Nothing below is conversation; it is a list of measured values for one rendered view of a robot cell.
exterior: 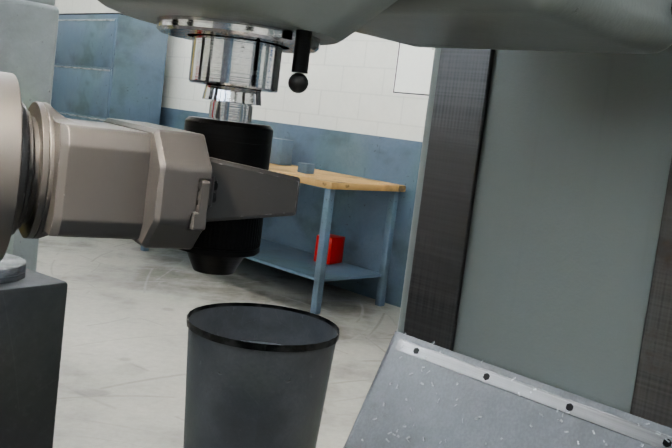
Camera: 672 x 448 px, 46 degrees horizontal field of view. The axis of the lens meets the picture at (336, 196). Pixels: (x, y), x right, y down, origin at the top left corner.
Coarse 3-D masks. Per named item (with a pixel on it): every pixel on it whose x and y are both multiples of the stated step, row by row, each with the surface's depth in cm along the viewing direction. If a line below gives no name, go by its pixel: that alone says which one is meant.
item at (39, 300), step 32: (0, 288) 69; (32, 288) 71; (64, 288) 74; (0, 320) 69; (32, 320) 71; (0, 352) 69; (32, 352) 72; (0, 384) 70; (32, 384) 73; (0, 416) 70; (32, 416) 73
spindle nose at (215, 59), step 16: (192, 48) 41; (208, 48) 40; (224, 48) 40; (240, 48) 40; (256, 48) 40; (272, 48) 41; (192, 64) 41; (208, 64) 40; (224, 64) 40; (240, 64) 40; (256, 64) 40; (272, 64) 41; (192, 80) 41; (208, 80) 40; (224, 80) 40; (240, 80) 40; (256, 80) 40; (272, 80) 41
